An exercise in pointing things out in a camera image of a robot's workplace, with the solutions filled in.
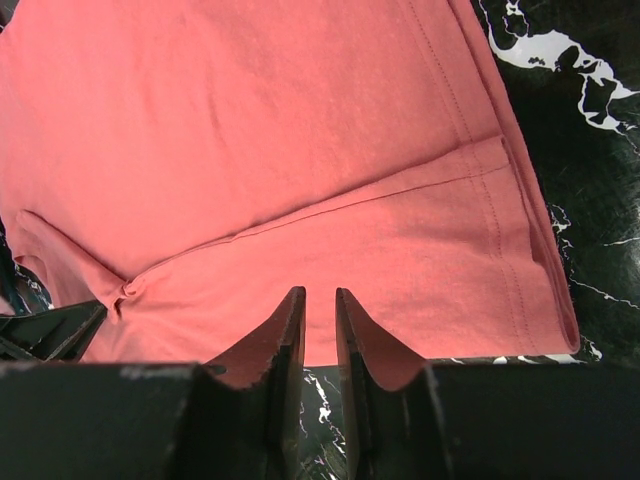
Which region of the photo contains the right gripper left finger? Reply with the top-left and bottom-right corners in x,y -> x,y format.
1,287 -> 306,479

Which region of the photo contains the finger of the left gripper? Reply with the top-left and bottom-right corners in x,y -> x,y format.
1,301 -> 107,362

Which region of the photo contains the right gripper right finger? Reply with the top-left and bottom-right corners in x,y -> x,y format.
336,288 -> 639,479

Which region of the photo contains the dusty red t-shirt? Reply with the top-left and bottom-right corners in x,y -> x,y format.
1,1 -> 580,366

